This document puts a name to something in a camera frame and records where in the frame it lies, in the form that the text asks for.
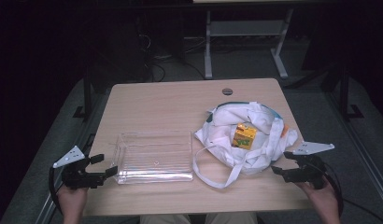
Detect yellow juice carton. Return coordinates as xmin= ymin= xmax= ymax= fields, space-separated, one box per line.
xmin=232 ymin=122 xmax=258 ymax=151

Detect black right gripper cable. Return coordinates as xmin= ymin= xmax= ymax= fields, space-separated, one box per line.
xmin=317 ymin=161 xmax=383 ymax=224

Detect white metal desk frame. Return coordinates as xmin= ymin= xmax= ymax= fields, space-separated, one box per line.
xmin=192 ymin=0 xmax=295 ymax=80

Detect clear plastic tray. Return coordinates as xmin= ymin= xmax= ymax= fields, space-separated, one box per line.
xmin=110 ymin=130 xmax=194 ymax=186

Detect person's left hand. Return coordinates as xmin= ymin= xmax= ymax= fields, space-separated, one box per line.
xmin=56 ymin=183 xmax=89 ymax=216

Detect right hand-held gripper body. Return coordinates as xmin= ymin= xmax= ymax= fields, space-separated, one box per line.
xmin=284 ymin=141 xmax=336 ymax=190

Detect white cloth bag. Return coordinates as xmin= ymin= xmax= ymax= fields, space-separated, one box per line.
xmin=191 ymin=101 xmax=300 ymax=190

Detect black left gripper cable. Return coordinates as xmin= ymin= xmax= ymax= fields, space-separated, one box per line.
xmin=48 ymin=166 xmax=64 ymax=216

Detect black metal stand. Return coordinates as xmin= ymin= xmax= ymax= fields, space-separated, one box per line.
xmin=72 ymin=52 xmax=100 ymax=122
xmin=319 ymin=62 xmax=365 ymax=123

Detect black floor cables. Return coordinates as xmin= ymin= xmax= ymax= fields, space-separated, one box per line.
xmin=135 ymin=18 xmax=209 ymax=83

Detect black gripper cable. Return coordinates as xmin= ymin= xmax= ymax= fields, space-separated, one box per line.
xmin=48 ymin=166 xmax=64 ymax=216
xmin=317 ymin=161 xmax=383 ymax=224

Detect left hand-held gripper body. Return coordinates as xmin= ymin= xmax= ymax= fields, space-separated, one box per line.
xmin=52 ymin=145 xmax=100 ymax=190

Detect person's right hand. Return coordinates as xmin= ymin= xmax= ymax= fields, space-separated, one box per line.
xmin=294 ymin=179 xmax=337 ymax=213

